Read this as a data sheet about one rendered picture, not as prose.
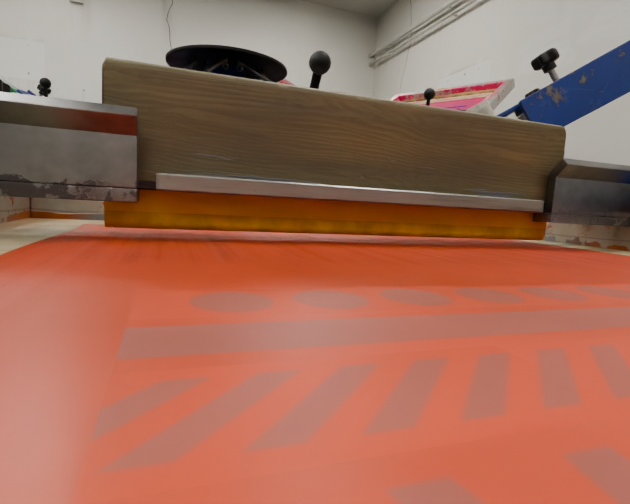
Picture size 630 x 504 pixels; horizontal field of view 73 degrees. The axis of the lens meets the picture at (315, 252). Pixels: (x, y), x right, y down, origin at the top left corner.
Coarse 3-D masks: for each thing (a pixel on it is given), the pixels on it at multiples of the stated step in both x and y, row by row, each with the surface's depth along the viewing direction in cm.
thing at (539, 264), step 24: (360, 240) 33; (384, 240) 35; (408, 240) 36; (432, 240) 38; (456, 240) 39; (480, 240) 41; (504, 240) 43; (456, 264) 22; (480, 264) 23; (504, 264) 23; (528, 264) 24; (552, 264) 25; (576, 264) 25; (600, 264) 26; (624, 264) 27
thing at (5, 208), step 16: (0, 208) 30; (16, 208) 34; (32, 208) 37; (48, 208) 37; (64, 208) 38; (80, 208) 38; (96, 208) 39; (560, 224) 45; (576, 224) 43; (560, 240) 45; (576, 240) 43; (592, 240) 42; (608, 240) 40; (624, 240) 39
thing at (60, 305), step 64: (0, 256) 17; (64, 256) 18; (128, 256) 19; (192, 256) 20; (256, 256) 21; (320, 256) 22; (384, 256) 24; (0, 320) 9; (64, 320) 9; (0, 384) 6; (64, 384) 6; (0, 448) 5; (64, 448) 5
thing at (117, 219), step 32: (128, 224) 27; (160, 224) 27; (192, 224) 28; (224, 224) 29; (256, 224) 29; (288, 224) 30; (320, 224) 31; (352, 224) 32; (384, 224) 32; (416, 224) 33
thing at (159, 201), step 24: (144, 192) 27; (168, 192) 27; (264, 216) 29; (288, 216) 30; (312, 216) 30; (336, 216) 31; (360, 216) 32; (384, 216) 32; (408, 216) 33; (432, 216) 34; (456, 216) 35; (480, 216) 35; (504, 216) 36; (528, 216) 37
